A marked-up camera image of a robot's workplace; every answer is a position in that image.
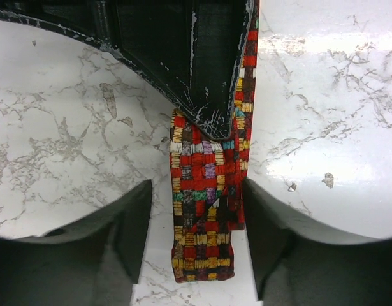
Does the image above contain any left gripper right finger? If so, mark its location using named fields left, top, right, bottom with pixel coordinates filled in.
left=242, top=178, right=392, bottom=305

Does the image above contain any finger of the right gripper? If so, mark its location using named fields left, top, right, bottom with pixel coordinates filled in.
left=0, top=1, right=254, bottom=140

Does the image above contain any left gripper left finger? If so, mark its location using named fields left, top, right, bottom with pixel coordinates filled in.
left=0, top=180, right=152, bottom=305

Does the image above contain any red patterned tie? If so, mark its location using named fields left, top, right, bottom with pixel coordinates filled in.
left=170, top=3, right=259, bottom=283

